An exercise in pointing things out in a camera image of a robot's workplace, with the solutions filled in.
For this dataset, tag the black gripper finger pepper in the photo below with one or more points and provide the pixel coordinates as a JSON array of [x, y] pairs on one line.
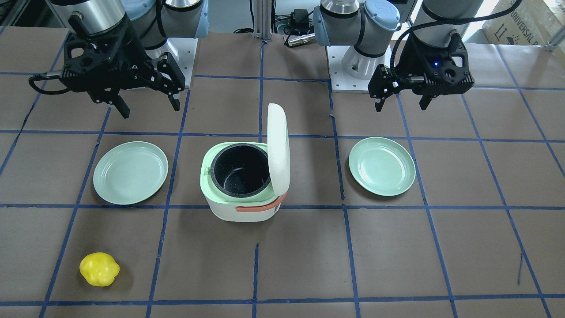
[[112, 97], [164, 75]]

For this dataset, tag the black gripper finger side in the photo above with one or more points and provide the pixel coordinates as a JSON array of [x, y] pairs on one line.
[[382, 85], [425, 100]]

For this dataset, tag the black gripper body near pepper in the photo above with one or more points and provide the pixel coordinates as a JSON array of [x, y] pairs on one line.
[[129, 50]]

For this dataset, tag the robot arm near pepper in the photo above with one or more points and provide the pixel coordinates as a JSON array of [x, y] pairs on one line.
[[153, 20]]

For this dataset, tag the white rice cooker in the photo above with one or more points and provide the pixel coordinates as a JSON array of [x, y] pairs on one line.
[[248, 181]]

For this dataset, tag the green plate near pepper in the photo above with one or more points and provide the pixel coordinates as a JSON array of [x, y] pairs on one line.
[[130, 173]]

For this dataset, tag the green plate far from pepper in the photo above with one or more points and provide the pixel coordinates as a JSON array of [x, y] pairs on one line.
[[382, 166]]

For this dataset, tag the black power adapter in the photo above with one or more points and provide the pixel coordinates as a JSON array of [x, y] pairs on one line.
[[299, 18]]

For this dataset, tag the cardboard box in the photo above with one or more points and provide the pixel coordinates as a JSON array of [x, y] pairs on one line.
[[534, 22]]

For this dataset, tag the yellow toy pepper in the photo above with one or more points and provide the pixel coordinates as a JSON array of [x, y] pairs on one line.
[[99, 269]]

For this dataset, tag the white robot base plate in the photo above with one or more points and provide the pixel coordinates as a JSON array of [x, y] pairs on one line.
[[351, 72], [184, 52]]

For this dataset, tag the aluminium frame post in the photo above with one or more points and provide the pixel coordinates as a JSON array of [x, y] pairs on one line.
[[262, 19]]

